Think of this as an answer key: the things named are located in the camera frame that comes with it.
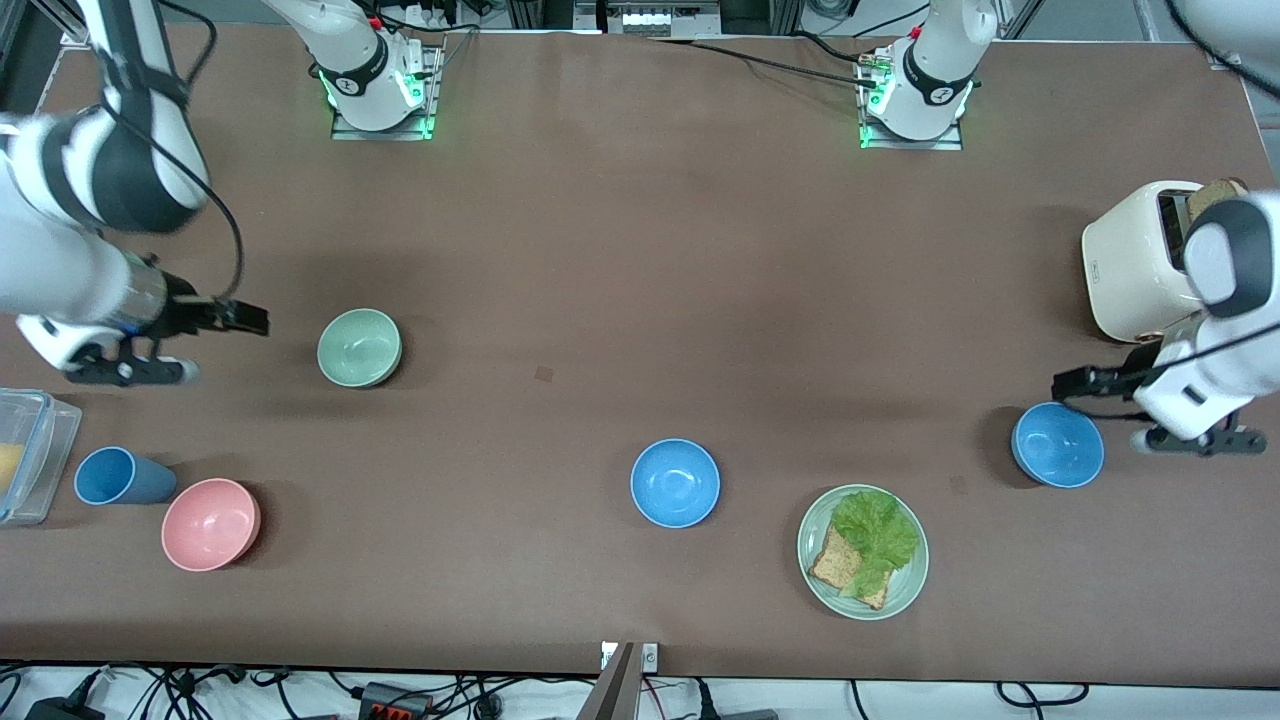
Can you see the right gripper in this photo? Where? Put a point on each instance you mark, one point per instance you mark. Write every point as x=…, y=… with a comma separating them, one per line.
x=189, y=310

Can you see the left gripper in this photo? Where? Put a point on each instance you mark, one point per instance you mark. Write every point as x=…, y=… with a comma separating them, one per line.
x=1118, y=381

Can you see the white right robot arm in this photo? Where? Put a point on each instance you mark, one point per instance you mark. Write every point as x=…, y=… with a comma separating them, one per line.
x=100, y=170

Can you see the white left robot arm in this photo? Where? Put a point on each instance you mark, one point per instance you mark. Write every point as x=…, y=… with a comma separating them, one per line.
x=930, y=70

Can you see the blue bowl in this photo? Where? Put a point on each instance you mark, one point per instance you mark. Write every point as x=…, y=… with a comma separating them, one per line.
x=675, y=483
x=1057, y=446

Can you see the green bowl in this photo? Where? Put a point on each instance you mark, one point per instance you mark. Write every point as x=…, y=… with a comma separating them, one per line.
x=358, y=348

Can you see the pink bowl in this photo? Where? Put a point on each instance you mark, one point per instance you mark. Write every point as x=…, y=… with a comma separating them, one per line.
x=209, y=525

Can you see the cream toaster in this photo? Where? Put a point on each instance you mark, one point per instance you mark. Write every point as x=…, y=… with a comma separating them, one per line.
x=1130, y=260

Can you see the blue cup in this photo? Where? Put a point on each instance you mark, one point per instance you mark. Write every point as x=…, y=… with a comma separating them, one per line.
x=122, y=477

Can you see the brown toast slice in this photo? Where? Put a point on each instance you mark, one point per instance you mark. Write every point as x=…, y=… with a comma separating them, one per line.
x=1215, y=195

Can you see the clear plastic container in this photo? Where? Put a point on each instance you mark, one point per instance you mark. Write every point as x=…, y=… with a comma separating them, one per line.
x=45, y=440

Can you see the green lettuce leaf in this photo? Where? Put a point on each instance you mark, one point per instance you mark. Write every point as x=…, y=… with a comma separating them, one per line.
x=880, y=530

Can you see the green plate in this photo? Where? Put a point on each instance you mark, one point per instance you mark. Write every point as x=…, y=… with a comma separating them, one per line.
x=905, y=585

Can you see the yellow food piece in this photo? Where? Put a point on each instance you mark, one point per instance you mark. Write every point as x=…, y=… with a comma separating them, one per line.
x=9, y=470

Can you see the brown bread slice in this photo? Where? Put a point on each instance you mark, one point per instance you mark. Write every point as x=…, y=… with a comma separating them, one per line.
x=832, y=565

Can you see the black power strip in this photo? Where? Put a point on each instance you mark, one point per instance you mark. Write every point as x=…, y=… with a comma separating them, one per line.
x=395, y=703

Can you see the black power adapter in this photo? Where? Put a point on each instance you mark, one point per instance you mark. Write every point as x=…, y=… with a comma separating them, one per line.
x=62, y=710

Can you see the black plug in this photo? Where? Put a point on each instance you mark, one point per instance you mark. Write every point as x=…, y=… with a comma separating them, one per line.
x=735, y=714

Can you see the grey electrical box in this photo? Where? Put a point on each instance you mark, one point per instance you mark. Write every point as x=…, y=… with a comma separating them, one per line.
x=660, y=16

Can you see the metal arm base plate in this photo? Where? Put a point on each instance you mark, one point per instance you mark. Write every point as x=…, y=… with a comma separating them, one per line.
x=950, y=143
x=345, y=128

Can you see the white metal bracket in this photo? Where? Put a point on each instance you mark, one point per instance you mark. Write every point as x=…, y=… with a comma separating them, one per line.
x=650, y=657

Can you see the metal frame corner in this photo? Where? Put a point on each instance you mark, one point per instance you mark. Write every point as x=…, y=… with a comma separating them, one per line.
x=612, y=690

